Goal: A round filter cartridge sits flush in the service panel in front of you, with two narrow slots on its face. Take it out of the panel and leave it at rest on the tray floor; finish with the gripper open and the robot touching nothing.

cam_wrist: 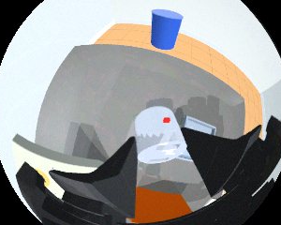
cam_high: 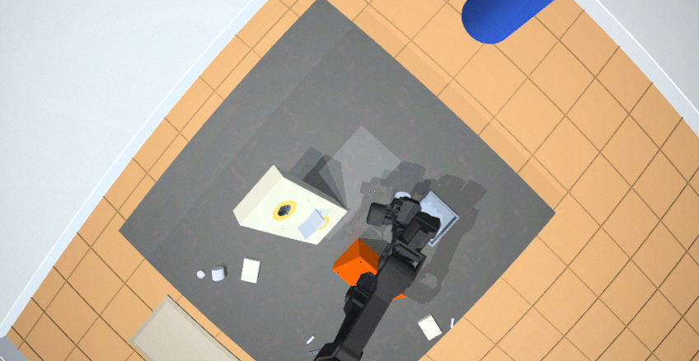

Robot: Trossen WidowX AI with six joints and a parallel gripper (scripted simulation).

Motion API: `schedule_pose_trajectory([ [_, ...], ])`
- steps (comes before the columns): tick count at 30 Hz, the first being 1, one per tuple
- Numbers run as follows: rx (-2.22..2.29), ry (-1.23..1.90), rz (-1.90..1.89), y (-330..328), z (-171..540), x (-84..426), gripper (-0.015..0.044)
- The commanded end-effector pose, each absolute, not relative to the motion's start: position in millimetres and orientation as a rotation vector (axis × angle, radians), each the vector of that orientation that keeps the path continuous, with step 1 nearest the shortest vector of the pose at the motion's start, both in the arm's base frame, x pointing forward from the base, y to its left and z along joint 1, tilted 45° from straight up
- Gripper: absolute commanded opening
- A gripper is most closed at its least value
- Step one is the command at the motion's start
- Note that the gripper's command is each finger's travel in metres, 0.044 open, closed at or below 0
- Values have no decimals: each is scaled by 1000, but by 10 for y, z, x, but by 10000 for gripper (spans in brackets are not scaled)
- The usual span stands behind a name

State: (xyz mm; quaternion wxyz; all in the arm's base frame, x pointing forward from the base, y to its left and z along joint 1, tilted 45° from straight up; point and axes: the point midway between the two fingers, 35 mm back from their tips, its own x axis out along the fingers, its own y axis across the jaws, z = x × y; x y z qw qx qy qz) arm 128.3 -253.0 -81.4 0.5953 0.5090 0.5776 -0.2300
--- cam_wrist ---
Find white flat slab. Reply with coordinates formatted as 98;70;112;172
204;198;216;206

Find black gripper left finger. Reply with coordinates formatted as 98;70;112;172
48;136;138;218

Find light blue square tray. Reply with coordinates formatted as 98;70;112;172
176;116;216;161

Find pale grey panel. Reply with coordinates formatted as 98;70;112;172
12;132;104;199

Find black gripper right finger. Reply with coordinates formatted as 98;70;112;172
181;124;261;198

